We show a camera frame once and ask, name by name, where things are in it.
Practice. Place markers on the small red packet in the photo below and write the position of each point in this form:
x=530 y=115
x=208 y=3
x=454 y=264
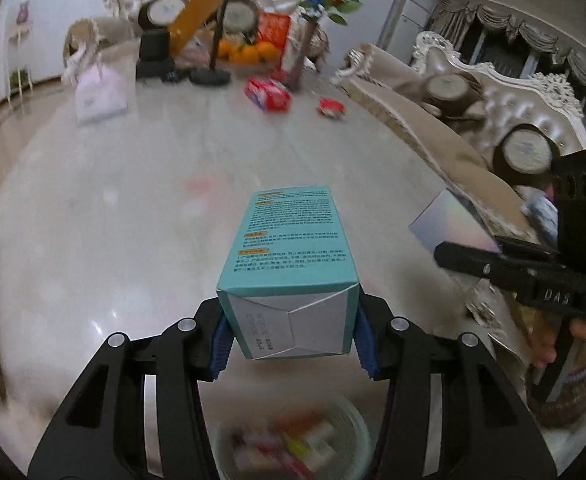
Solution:
x=331 y=107

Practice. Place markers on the silver box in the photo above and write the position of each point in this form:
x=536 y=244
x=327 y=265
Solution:
x=448 y=220

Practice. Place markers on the round dark cushion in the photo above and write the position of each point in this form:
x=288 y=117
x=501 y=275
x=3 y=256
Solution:
x=165 y=10
x=240 y=15
x=525 y=152
x=453 y=92

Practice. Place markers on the white door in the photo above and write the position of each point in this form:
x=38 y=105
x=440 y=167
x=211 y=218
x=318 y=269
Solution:
x=408 y=10

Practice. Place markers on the grey draped curtains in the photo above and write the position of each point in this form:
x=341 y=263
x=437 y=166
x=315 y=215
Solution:
x=533 y=35

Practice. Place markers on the blue white cloth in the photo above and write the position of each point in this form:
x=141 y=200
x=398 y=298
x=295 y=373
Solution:
x=542 y=215

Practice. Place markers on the orange fruit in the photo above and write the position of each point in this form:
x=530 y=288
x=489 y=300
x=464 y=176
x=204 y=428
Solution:
x=267 y=51
x=245 y=55
x=224 y=50

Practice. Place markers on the tall black box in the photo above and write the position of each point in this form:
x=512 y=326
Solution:
x=154 y=44

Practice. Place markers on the white plant stand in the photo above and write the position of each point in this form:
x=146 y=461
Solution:
x=21 y=60

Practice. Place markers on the white plastic bag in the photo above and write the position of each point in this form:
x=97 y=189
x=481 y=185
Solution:
x=100 y=92

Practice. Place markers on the ornate tufted cream sofa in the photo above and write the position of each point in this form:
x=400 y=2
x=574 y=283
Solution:
x=513 y=100

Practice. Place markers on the purple glass vase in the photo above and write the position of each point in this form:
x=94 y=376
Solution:
x=300 y=60

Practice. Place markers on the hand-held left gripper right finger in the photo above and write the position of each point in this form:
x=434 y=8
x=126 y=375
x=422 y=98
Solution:
x=365 y=345

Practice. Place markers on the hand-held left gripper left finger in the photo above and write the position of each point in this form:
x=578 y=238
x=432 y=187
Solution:
x=221 y=345

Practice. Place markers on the teal box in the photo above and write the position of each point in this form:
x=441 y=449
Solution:
x=293 y=240

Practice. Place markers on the black phone stand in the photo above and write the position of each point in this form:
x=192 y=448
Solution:
x=210 y=78

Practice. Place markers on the white wastebasket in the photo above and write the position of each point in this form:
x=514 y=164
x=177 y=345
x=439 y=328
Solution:
x=359 y=430

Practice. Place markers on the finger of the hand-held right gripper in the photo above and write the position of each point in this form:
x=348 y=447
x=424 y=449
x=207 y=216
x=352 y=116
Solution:
x=528 y=249
x=473 y=262

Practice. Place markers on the flat black box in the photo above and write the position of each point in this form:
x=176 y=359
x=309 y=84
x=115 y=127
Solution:
x=153 y=69

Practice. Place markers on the red white snack packet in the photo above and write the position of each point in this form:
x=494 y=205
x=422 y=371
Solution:
x=268 y=95

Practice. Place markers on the orange cardboard envelope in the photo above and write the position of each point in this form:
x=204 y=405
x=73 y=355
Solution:
x=195 y=15

